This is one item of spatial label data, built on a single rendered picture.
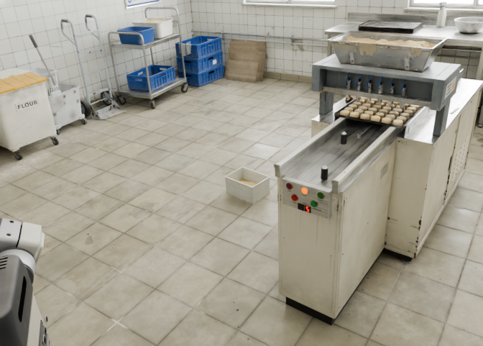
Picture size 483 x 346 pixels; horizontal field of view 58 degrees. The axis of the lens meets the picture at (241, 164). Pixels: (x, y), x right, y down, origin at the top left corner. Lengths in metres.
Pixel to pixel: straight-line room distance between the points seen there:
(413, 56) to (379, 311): 1.36
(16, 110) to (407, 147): 3.59
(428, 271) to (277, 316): 0.99
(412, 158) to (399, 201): 0.29
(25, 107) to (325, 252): 3.46
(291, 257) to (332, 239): 0.30
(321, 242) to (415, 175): 0.73
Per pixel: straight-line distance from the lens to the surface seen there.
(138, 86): 5.85
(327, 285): 2.27
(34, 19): 5.54
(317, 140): 2.29
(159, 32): 5.82
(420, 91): 2.49
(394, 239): 2.83
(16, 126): 4.77
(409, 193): 2.63
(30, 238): 1.12
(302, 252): 2.23
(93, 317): 2.70
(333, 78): 2.65
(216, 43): 6.62
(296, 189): 2.00
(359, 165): 2.07
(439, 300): 2.75
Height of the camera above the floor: 1.82
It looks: 27 degrees down
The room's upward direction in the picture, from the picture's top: 3 degrees counter-clockwise
